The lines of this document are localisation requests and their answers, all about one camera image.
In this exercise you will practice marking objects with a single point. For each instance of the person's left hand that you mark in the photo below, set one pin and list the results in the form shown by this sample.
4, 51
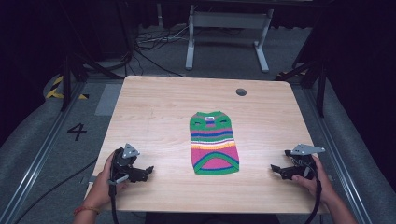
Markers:
101, 188

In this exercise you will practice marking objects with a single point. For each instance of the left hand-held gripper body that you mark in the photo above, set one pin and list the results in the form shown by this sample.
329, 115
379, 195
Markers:
124, 161

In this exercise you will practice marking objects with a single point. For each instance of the grey round table grommet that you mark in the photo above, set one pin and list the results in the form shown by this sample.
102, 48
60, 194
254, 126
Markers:
241, 92

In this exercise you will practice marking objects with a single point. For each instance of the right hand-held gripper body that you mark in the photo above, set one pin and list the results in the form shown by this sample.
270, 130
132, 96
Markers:
303, 161

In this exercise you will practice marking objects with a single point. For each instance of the metal floor rail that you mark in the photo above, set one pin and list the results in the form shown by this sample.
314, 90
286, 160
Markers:
40, 155
339, 155

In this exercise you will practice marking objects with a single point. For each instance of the striped knitted pet sweater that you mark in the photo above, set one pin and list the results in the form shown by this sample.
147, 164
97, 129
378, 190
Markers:
214, 146

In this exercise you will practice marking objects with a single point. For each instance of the person's right hand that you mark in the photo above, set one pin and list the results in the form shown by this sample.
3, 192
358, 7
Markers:
317, 183

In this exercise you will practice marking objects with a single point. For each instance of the black metal stand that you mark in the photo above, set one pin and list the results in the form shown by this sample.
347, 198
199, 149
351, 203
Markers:
67, 81
320, 84

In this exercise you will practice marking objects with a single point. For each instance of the grey floor plate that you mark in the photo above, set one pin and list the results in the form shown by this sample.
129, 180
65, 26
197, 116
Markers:
108, 99

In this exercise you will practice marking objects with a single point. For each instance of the white metal desk frame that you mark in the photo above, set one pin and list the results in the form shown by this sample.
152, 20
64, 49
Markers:
229, 21

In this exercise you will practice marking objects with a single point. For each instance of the yellow black hazard tape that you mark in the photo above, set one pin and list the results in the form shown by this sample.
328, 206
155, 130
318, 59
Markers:
56, 90

